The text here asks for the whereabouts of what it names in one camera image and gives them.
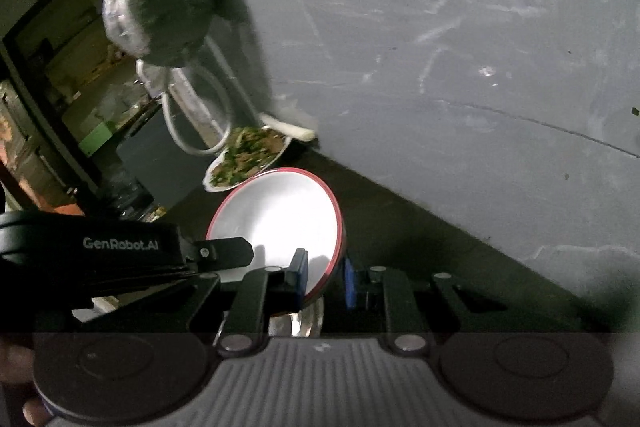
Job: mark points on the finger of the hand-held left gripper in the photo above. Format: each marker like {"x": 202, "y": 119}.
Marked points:
{"x": 220, "y": 252}

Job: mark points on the steel plate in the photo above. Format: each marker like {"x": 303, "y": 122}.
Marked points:
{"x": 300, "y": 324}

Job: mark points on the white bowl with red rim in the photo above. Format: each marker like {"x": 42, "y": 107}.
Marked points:
{"x": 285, "y": 217}

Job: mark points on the person's left hand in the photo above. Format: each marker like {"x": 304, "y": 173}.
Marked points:
{"x": 17, "y": 364}

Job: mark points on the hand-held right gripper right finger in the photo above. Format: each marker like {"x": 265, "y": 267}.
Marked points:
{"x": 350, "y": 284}

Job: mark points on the white oval plate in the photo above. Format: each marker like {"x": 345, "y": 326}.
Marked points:
{"x": 212, "y": 179}

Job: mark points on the wooden shelf unit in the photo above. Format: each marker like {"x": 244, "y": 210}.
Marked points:
{"x": 85, "y": 57}

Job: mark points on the orange object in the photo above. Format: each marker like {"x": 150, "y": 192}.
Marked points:
{"x": 55, "y": 204}

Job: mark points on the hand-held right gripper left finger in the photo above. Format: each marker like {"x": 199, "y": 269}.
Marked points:
{"x": 301, "y": 279}

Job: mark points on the grey cabinet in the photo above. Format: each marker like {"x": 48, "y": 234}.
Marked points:
{"x": 145, "y": 157}

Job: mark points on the dark wooden door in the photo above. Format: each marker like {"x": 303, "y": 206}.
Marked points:
{"x": 45, "y": 107}

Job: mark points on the green box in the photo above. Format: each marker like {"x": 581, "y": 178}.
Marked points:
{"x": 95, "y": 137}

